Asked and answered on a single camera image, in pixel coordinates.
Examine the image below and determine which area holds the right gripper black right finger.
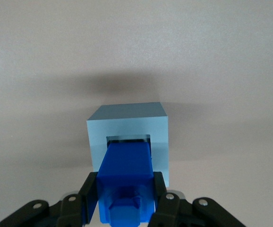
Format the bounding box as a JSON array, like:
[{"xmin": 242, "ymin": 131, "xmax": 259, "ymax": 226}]
[{"xmin": 148, "ymin": 171, "xmax": 248, "ymax": 227}]

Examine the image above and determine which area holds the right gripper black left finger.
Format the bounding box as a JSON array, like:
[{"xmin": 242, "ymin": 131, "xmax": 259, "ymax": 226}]
[{"xmin": 0, "ymin": 172, "xmax": 100, "ymax": 227}]

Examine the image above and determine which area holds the blue plastic insert part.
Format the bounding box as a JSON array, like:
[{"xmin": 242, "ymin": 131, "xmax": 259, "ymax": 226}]
[{"xmin": 96, "ymin": 141, "xmax": 156, "ymax": 227}]

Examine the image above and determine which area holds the gray cube base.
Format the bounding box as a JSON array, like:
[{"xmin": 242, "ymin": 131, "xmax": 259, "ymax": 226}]
[{"xmin": 86, "ymin": 102, "xmax": 170, "ymax": 187}]

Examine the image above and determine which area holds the large table cover sheet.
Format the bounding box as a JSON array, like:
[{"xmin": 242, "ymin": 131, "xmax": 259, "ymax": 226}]
[{"xmin": 0, "ymin": 0, "xmax": 273, "ymax": 227}]

